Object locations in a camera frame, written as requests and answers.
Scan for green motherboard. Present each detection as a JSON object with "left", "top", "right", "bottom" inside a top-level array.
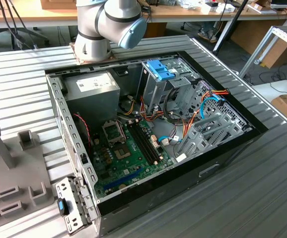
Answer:
[{"left": 91, "top": 116, "right": 176, "bottom": 199}]

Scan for small tan box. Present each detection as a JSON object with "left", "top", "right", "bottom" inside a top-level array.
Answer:
[{"left": 247, "top": 3, "right": 277, "bottom": 14}]

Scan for metal expansion card retainer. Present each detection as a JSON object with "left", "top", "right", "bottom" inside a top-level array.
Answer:
[{"left": 55, "top": 175, "right": 100, "bottom": 236}]

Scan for light blue disk data wire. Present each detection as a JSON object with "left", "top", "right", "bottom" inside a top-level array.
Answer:
[{"left": 199, "top": 95, "right": 225, "bottom": 122}]

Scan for orange yellow disk power wire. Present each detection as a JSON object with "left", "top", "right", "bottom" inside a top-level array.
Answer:
[{"left": 182, "top": 89, "right": 231, "bottom": 140}]

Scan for black stand pole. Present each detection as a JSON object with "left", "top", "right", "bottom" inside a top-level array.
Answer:
[{"left": 212, "top": 0, "right": 249, "bottom": 57}]

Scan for blue black retainer latch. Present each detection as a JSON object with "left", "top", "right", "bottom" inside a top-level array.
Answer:
[{"left": 57, "top": 197, "right": 70, "bottom": 216}]

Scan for seated person's shoes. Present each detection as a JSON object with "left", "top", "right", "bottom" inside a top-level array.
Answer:
[{"left": 197, "top": 21, "right": 221, "bottom": 43}]

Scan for blue drive cage latch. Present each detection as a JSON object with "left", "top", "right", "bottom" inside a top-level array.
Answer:
[{"left": 145, "top": 59, "right": 181, "bottom": 81}]

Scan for large brown cardboard sheet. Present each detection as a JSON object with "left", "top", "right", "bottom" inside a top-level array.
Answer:
[{"left": 230, "top": 18, "right": 287, "bottom": 69}]

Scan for labelled cardboard box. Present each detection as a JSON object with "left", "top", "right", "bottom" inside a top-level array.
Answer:
[{"left": 271, "top": 93, "right": 287, "bottom": 129}]

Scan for wooden office desk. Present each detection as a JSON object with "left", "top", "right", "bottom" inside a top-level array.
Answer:
[{"left": 0, "top": 0, "right": 287, "bottom": 29}]

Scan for black office chair base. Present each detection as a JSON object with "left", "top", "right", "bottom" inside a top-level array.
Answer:
[{"left": 0, "top": 26, "right": 49, "bottom": 50}]

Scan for brown cardboard box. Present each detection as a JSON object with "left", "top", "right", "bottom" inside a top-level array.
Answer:
[{"left": 39, "top": 0, "right": 77, "bottom": 10}]

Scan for blue expansion slot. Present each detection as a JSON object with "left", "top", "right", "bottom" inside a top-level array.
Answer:
[{"left": 103, "top": 168, "right": 144, "bottom": 191}]

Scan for yellow orange power wire bundle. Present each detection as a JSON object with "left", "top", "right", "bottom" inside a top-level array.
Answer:
[{"left": 118, "top": 95, "right": 165, "bottom": 123}]

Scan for black RAM slot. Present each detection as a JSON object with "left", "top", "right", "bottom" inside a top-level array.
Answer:
[
  {"left": 139, "top": 120, "right": 164, "bottom": 161},
  {"left": 128, "top": 123, "right": 153, "bottom": 166},
  {"left": 135, "top": 122, "right": 160, "bottom": 163},
  {"left": 132, "top": 123, "right": 156, "bottom": 165}
]

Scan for black wire bundle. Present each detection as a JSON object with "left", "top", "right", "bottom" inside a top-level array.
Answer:
[{"left": 163, "top": 87, "right": 185, "bottom": 123}]

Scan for black arm foot cables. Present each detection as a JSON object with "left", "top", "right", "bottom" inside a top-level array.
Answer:
[{"left": 0, "top": 0, "right": 39, "bottom": 49}]

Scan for CPU socket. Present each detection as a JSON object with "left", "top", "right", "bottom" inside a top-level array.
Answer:
[{"left": 101, "top": 119, "right": 126, "bottom": 147}]

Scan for metal optical drive cage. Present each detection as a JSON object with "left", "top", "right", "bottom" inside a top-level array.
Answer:
[{"left": 136, "top": 55, "right": 201, "bottom": 114}]

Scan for black monitor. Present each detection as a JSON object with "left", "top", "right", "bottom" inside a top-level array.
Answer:
[{"left": 270, "top": 0, "right": 287, "bottom": 12}]

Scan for metal disk bay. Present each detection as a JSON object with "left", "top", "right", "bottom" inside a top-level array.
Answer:
[{"left": 174, "top": 80, "right": 255, "bottom": 163}]

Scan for grey power supply unit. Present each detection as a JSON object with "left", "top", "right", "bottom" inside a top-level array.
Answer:
[{"left": 63, "top": 71, "right": 121, "bottom": 124}]

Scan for red black twisted wire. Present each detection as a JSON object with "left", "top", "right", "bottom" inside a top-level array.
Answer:
[{"left": 72, "top": 113, "right": 92, "bottom": 147}]

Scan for grey parts rack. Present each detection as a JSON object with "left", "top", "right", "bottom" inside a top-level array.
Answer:
[{"left": 0, "top": 121, "right": 57, "bottom": 223}]

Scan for black open PC case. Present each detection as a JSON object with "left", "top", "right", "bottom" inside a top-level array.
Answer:
[{"left": 45, "top": 51, "right": 270, "bottom": 236}]

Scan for black square chipset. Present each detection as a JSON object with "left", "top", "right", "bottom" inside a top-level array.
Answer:
[{"left": 113, "top": 144, "right": 132, "bottom": 161}]

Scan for brown square base plate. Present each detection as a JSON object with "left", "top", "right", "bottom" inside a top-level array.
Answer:
[{"left": 69, "top": 42, "right": 117, "bottom": 65}]

